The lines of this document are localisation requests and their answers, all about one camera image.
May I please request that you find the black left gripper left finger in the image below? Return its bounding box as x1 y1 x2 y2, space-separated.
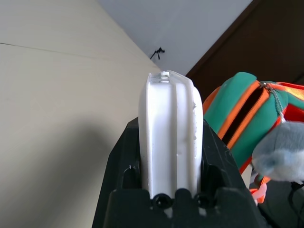
92 116 143 228

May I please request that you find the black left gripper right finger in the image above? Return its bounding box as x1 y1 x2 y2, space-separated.
201 120 248 191

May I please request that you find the white plastic pencil case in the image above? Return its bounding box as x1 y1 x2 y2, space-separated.
138 70 204 200

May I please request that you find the teal and orange backpack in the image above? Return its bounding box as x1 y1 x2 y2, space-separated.
201 72 304 205

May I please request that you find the black tripod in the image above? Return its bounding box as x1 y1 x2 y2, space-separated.
149 47 166 60

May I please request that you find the grey plush shark keychain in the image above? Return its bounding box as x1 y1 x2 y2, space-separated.
251 82 304 184

